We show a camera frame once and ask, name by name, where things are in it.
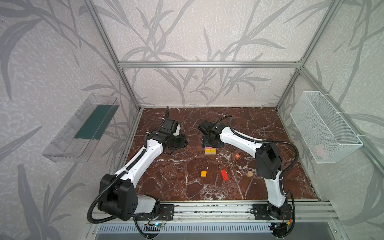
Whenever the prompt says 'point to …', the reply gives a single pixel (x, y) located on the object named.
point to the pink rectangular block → (210, 148)
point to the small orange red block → (237, 156)
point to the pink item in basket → (319, 149)
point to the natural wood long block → (210, 153)
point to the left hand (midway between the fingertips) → (188, 138)
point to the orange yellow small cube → (203, 173)
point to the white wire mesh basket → (327, 135)
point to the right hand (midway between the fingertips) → (209, 140)
